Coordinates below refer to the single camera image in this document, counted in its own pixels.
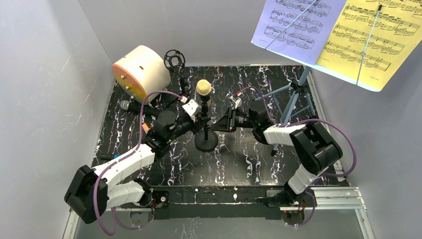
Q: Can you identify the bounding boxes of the beige microphone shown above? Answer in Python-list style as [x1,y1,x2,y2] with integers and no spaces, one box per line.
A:
[194,79,218,152]

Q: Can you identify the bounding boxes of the silver microphone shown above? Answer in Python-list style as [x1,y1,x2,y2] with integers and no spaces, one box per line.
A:
[120,100,160,117]

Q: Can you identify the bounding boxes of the black tripod microphone stand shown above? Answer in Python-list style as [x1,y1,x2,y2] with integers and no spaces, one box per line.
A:
[163,49,191,97]

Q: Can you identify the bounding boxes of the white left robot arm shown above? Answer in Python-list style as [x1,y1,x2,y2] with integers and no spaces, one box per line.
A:
[64,111,210,224]

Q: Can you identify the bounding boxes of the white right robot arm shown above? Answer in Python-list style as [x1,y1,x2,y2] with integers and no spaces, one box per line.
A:
[211,101,343,205]

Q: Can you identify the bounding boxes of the white and orange drum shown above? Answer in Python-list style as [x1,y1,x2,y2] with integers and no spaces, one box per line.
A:
[111,45,171,103]

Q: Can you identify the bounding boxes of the blue music stand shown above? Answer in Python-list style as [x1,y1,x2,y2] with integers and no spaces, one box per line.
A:
[252,66,317,157]

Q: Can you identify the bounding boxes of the black and blue marker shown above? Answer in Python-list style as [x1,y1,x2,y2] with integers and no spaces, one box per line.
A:
[97,154,120,161]

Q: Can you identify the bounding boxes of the lavender sheet music page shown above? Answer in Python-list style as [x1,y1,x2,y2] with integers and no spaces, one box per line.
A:
[251,0,346,65]

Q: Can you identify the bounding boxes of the yellow sheet music page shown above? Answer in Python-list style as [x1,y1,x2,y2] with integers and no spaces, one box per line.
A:
[316,0,422,92]

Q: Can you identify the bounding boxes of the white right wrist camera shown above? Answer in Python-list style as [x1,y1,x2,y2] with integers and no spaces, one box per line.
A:
[229,92,242,109]

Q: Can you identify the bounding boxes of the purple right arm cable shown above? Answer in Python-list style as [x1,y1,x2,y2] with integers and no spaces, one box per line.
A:
[239,86,358,227]

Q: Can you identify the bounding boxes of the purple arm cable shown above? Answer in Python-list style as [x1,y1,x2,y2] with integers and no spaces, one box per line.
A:
[93,91,185,237]
[239,86,358,227]

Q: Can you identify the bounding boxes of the aluminium frame rail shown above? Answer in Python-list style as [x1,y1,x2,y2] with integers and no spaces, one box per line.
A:
[62,186,375,239]

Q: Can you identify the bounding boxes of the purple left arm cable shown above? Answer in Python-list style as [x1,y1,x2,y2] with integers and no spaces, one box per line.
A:
[93,91,185,237]

